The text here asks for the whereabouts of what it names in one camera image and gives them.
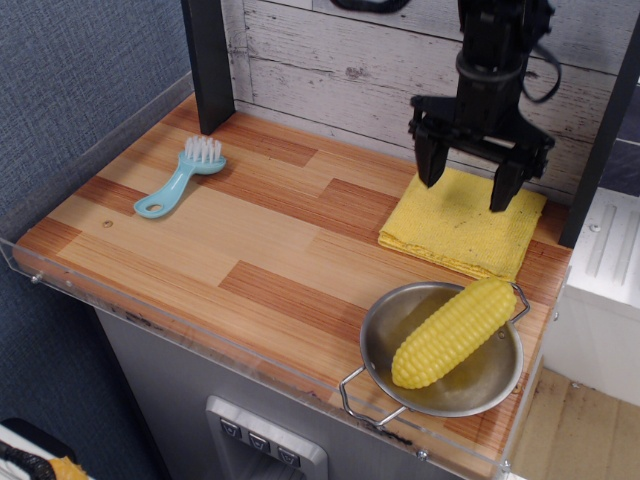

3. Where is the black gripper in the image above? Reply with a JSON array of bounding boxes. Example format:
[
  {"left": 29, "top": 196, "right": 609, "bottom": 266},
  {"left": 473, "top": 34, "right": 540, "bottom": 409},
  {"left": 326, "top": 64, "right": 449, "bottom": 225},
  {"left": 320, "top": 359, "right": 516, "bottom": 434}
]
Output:
[{"left": 409, "top": 52, "right": 555, "bottom": 212}]

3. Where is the yellow cloth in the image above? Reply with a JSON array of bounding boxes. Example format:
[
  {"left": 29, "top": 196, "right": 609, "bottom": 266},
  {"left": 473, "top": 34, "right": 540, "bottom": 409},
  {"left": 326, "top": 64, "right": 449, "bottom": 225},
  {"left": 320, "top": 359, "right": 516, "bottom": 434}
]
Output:
[{"left": 378, "top": 169, "right": 547, "bottom": 281}]

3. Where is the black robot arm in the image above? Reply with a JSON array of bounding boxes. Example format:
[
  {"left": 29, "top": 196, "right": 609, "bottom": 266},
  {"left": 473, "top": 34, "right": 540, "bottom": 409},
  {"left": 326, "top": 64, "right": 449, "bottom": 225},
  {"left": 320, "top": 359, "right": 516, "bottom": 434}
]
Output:
[{"left": 409, "top": 1, "right": 556, "bottom": 212}]

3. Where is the light blue dish brush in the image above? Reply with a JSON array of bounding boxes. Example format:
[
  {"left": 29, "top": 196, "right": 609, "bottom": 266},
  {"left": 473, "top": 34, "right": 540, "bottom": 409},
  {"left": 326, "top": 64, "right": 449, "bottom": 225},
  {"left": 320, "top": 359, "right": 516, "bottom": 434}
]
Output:
[{"left": 134, "top": 136, "right": 226, "bottom": 219}]

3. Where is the yellow plastic corn cob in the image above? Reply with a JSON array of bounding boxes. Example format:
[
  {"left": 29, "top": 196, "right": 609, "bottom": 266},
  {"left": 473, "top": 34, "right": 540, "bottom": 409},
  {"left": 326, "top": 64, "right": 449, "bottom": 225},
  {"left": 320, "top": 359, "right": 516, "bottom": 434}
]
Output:
[{"left": 391, "top": 278, "right": 517, "bottom": 390}]

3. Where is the white toy sink unit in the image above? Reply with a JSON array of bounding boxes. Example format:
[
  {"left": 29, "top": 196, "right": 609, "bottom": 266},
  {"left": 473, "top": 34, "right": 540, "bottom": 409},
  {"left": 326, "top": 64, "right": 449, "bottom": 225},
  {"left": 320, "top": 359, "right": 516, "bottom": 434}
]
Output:
[{"left": 541, "top": 188, "right": 639, "bottom": 405}]

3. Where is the small metal pot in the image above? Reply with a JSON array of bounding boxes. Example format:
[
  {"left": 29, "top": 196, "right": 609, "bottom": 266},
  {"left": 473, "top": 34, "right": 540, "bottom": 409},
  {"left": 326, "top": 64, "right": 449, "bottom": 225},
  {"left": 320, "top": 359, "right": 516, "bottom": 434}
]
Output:
[{"left": 339, "top": 279, "right": 530, "bottom": 428}]

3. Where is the clear acrylic edge guard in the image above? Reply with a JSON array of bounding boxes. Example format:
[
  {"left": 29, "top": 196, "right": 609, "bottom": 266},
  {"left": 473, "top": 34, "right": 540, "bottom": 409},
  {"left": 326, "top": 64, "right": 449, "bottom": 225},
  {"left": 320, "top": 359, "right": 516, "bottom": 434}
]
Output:
[{"left": 1, "top": 75, "right": 569, "bottom": 479}]

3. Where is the grey toy fridge cabinet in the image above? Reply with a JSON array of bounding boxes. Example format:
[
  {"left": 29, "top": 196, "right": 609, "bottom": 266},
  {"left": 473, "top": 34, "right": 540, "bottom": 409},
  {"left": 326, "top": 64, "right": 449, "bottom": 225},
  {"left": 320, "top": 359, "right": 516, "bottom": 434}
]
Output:
[{"left": 98, "top": 310, "right": 498, "bottom": 479}]

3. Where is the yellow black object bottom left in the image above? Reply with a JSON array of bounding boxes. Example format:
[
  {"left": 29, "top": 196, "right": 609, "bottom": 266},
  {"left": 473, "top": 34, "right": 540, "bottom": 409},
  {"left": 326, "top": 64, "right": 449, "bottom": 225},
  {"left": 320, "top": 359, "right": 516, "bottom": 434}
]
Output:
[{"left": 1, "top": 441, "right": 90, "bottom": 480}]

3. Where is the black right vertical post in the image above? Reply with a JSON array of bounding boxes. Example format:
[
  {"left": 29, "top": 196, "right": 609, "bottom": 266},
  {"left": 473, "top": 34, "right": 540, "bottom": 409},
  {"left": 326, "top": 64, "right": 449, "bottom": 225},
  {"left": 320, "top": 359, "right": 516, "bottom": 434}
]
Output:
[{"left": 558, "top": 20, "right": 639, "bottom": 248}]

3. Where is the black vertical post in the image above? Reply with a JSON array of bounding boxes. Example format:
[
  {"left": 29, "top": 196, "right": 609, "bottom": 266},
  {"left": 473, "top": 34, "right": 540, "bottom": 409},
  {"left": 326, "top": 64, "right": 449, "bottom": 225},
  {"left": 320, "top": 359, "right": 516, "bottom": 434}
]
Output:
[
  {"left": 558, "top": 20, "right": 639, "bottom": 248},
  {"left": 181, "top": 0, "right": 235, "bottom": 134}
]

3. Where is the black left vertical post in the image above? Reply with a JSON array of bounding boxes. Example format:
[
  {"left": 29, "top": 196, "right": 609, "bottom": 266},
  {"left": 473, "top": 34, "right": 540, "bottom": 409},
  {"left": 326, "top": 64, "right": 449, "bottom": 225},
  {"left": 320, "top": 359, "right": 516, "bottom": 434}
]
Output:
[{"left": 181, "top": 0, "right": 235, "bottom": 134}]

